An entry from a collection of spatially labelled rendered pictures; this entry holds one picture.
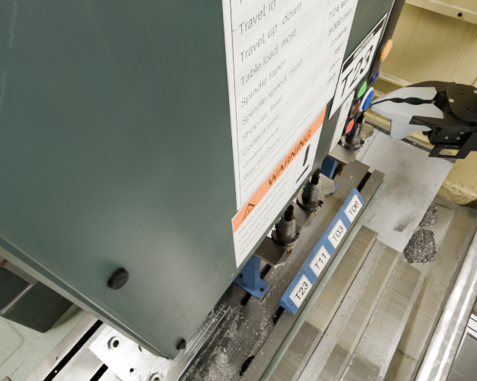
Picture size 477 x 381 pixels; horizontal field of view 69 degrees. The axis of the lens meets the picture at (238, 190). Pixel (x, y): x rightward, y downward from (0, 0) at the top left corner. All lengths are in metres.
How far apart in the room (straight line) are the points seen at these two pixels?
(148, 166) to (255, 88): 0.08
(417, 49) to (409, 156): 0.42
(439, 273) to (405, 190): 0.33
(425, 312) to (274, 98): 1.25
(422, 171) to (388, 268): 0.40
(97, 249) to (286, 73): 0.15
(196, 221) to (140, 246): 0.05
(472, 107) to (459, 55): 0.74
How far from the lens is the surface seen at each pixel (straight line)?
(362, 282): 1.32
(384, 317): 1.31
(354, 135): 0.94
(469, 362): 1.97
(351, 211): 1.18
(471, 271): 1.40
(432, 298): 1.45
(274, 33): 0.20
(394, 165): 1.51
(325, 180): 0.88
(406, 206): 1.48
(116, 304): 0.21
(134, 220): 0.17
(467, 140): 0.59
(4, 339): 1.64
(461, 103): 0.58
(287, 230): 0.75
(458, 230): 1.63
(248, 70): 0.19
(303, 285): 1.05
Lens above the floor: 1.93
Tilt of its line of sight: 57 degrees down
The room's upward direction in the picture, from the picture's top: 3 degrees counter-clockwise
